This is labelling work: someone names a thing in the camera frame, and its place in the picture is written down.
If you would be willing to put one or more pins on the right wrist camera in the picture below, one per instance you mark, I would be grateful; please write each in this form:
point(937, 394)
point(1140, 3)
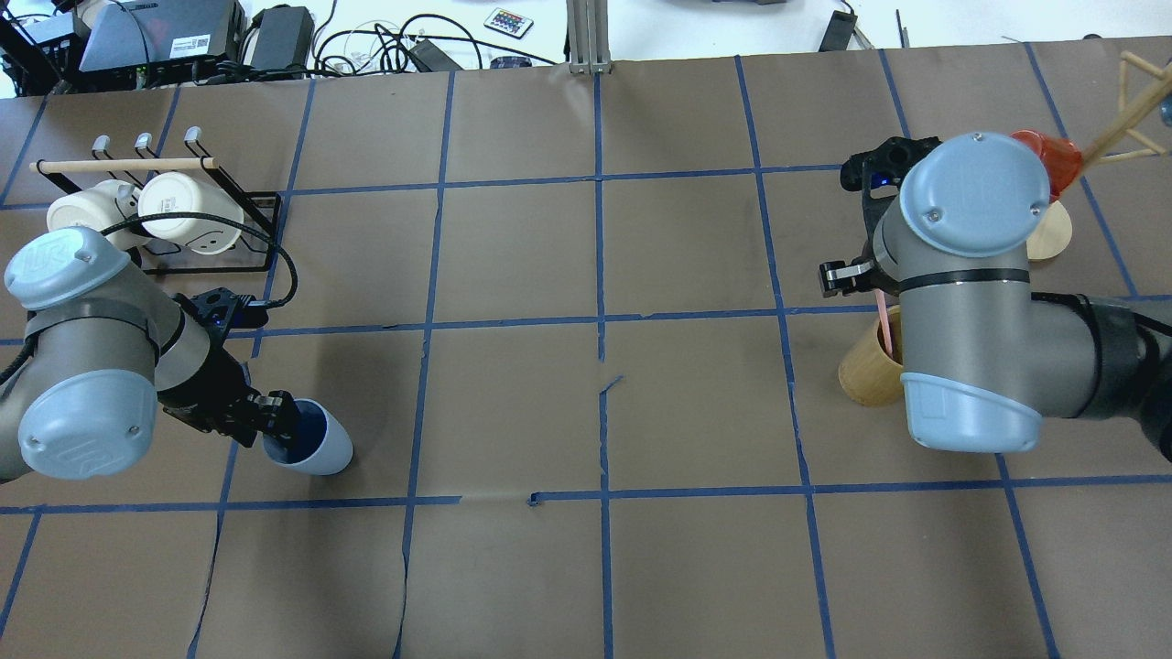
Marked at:
point(885, 166)

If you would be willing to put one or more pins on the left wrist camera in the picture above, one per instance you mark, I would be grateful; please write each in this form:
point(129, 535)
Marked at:
point(221, 310)

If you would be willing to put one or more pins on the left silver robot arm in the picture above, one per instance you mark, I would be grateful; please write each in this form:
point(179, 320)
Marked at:
point(106, 350)

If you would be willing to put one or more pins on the wooden mug tree stand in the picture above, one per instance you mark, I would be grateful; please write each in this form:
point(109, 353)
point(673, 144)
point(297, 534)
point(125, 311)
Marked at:
point(1142, 85)

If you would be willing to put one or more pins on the black power adapter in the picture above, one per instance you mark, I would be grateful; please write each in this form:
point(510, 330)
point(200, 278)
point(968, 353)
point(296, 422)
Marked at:
point(281, 38)

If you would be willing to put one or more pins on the white mug rear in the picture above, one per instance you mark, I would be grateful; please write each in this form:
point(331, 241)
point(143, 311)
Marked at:
point(105, 204)

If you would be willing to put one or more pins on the small black power brick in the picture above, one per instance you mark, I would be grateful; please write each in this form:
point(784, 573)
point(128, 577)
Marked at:
point(839, 31)

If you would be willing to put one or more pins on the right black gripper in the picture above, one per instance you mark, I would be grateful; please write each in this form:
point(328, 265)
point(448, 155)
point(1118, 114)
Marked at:
point(841, 275)

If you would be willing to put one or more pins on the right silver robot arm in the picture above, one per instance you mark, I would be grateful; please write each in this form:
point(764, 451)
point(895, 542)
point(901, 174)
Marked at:
point(986, 357)

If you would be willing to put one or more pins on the white mug front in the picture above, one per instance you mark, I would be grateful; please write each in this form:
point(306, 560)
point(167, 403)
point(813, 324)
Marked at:
point(192, 214)

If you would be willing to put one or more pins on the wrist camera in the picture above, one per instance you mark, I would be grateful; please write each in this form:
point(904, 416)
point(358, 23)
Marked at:
point(885, 166)
point(221, 310)

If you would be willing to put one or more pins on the light blue cup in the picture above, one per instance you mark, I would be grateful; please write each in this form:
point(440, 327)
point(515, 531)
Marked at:
point(316, 444)

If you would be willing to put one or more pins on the white mug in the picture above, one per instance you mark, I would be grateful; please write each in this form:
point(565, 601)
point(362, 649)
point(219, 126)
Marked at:
point(192, 214)
point(105, 204)

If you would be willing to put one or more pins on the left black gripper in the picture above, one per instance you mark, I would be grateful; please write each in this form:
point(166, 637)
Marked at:
point(200, 390)

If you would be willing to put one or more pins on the small remote control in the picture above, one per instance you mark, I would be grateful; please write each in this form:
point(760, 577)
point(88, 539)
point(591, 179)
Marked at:
point(508, 23)

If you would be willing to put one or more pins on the aluminium frame post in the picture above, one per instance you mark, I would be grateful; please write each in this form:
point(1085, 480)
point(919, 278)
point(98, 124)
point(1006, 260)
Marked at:
point(589, 37)

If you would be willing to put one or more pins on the black computer box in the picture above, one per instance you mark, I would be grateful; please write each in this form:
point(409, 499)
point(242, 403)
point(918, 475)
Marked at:
point(156, 34)

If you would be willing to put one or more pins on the orange mug on tree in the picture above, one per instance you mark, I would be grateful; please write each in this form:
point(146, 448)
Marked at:
point(1061, 158)

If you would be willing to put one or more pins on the pink chopstick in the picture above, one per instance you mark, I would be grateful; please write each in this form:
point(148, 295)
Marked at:
point(884, 320)

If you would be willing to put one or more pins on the bamboo chopstick holder cup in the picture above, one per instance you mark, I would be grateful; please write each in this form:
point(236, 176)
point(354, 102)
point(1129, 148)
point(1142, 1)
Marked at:
point(870, 372)

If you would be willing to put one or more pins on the blue mug on tree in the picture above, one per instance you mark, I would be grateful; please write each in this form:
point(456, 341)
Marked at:
point(1165, 110)

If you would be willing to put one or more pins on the black wire mug rack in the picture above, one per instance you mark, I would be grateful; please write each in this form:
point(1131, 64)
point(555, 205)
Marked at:
point(254, 252)

